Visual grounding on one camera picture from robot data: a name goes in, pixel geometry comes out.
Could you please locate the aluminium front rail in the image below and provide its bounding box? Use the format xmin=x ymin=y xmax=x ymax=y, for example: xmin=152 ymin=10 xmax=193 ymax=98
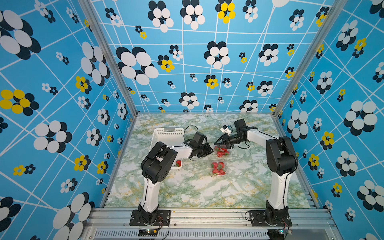
xmin=81 ymin=208 xmax=342 ymax=240

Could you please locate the aluminium corner post right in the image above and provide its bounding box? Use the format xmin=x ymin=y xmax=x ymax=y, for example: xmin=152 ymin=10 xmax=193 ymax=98
xmin=273 ymin=0 xmax=348 ymax=119

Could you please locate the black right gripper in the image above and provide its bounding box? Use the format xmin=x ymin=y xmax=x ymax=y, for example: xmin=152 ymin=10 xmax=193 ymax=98
xmin=213 ymin=134 xmax=243 ymax=149

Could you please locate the aluminium corner post left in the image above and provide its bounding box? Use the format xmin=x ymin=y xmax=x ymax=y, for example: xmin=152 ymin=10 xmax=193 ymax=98
xmin=79 ymin=0 xmax=138 ymax=120

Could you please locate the white perforated plastic basket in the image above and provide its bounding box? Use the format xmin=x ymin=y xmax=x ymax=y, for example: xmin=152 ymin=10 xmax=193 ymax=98
xmin=150 ymin=127 xmax=189 ymax=171

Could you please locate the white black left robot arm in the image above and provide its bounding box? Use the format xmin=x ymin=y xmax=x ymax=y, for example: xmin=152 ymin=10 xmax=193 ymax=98
xmin=138 ymin=142 xmax=214 ymax=225

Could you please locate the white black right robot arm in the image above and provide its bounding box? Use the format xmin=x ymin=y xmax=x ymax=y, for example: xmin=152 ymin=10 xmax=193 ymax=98
xmin=214 ymin=119 xmax=298 ymax=227

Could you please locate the aluminium corner post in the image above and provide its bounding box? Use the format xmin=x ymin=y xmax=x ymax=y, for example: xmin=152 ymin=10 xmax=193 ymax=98
xmin=273 ymin=0 xmax=348 ymax=119
xmin=79 ymin=0 xmax=138 ymax=120

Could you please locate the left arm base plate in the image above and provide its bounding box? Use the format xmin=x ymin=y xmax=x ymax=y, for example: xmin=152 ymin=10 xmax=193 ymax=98
xmin=129 ymin=210 xmax=171 ymax=227

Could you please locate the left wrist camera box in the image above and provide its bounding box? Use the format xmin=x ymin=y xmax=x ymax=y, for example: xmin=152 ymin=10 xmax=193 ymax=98
xmin=190 ymin=132 xmax=207 ymax=148

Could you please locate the small green circuit board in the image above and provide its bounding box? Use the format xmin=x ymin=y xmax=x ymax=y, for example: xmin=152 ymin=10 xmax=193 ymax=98
xmin=138 ymin=229 xmax=158 ymax=238

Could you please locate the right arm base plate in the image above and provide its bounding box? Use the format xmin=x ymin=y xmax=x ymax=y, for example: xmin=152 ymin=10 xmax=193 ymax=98
xmin=245 ymin=209 xmax=293 ymax=228

